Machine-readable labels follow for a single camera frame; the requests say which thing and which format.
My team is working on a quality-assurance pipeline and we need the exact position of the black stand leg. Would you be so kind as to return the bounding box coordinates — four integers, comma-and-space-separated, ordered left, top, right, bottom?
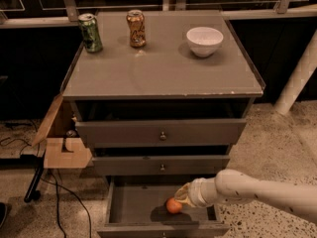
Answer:
24, 158, 44, 203

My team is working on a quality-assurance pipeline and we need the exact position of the green soda can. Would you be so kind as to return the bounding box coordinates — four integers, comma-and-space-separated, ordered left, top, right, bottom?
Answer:
78, 13, 103, 53

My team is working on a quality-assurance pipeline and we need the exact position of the black cable on floor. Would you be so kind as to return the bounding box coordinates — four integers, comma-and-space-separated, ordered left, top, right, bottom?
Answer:
0, 119, 93, 238

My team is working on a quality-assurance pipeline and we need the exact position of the black shoe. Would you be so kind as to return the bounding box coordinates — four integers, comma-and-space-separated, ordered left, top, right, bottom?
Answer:
0, 202, 8, 228

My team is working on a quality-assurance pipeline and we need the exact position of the grey drawer cabinet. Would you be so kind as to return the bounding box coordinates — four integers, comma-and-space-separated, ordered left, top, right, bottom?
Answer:
59, 9, 266, 183

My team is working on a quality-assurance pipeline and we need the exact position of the orange soda can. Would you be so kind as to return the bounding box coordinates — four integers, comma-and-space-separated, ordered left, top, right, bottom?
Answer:
126, 10, 146, 48

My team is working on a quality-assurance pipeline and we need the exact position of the grey drawer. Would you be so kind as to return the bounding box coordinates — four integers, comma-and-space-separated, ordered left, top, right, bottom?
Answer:
92, 155, 230, 176
97, 175, 229, 238
76, 119, 246, 148

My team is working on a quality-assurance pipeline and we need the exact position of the wooden box structure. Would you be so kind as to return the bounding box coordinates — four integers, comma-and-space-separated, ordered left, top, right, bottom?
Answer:
32, 93, 92, 169

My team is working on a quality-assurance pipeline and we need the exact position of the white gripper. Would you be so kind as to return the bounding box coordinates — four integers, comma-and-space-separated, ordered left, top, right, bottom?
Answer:
174, 178, 218, 208

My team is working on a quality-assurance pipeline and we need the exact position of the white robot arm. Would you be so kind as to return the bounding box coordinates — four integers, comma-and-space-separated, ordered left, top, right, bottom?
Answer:
174, 170, 317, 224

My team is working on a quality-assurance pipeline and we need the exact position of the orange fruit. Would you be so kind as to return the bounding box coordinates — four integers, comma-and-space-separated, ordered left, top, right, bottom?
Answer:
165, 197, 182, 214

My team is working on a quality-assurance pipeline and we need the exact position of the white ceramic bowl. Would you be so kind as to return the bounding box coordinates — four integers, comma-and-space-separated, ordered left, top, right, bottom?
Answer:
186, 27, 224, 58

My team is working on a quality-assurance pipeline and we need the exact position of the grey middle drawer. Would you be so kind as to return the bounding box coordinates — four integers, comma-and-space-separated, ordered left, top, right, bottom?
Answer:
92, 155, 230, 176

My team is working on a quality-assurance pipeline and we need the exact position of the grey top drawer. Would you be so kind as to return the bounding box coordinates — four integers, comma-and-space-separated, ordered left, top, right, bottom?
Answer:
76, 119, 246, 148

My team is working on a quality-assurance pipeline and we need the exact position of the white diagonal pole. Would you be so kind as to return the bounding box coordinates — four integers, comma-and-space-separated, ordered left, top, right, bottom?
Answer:
273, 30, 317, 115

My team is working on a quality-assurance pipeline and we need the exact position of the grey bottom drawer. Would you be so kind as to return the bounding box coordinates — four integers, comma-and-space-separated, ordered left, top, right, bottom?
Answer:
97, 175, 229, 238

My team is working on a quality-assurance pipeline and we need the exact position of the metal window railing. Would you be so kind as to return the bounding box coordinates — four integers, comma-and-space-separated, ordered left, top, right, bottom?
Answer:
0, 0, 317, 28

